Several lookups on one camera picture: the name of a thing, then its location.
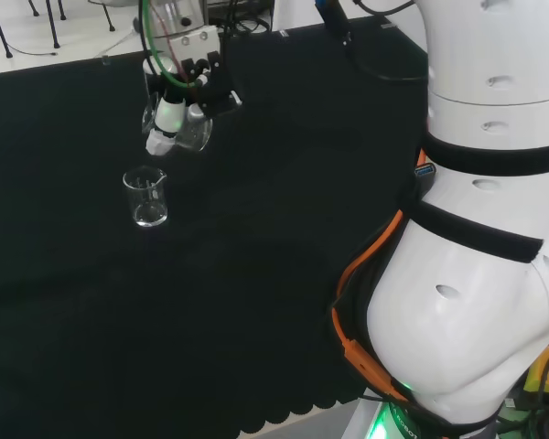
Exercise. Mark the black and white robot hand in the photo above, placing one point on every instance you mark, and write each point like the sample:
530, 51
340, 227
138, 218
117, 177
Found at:
169, 116

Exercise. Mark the clear glass beaker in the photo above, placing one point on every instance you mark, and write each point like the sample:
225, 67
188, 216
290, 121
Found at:
194, 135
148, 215

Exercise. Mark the black bench cloth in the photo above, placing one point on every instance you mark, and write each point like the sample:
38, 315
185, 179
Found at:
119, 297

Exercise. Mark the blue USB plug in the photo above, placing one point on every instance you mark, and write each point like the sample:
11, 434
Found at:
424, 171

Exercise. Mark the yellow stop button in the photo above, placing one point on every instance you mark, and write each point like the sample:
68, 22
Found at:
537, 370

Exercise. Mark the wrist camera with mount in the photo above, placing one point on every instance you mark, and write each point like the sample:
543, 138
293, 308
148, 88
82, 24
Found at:
219, 103

